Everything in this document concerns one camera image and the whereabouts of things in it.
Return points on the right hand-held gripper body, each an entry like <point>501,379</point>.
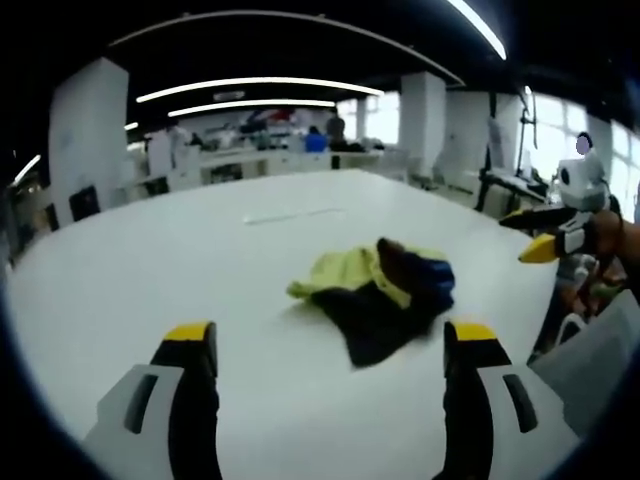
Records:
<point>581,187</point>

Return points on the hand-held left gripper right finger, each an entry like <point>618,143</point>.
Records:
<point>495,400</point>

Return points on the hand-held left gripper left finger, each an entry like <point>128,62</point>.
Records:
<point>150,400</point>

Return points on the yellow and dark garment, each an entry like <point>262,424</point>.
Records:
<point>380,295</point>

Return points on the person's right hand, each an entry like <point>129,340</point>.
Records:
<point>611,235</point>

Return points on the grey clothing of person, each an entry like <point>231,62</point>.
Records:
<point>595,360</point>

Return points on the white pillar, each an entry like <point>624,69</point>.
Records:
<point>422,125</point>
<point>85,135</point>

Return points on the long ceiling light strip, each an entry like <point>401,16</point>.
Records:
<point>255,86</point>
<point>480,25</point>
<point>250,106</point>

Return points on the black office chair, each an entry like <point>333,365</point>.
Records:
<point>85,203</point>

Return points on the white office counter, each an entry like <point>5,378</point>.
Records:
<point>280,162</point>

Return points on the black frame side table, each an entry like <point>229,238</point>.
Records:
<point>510,187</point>

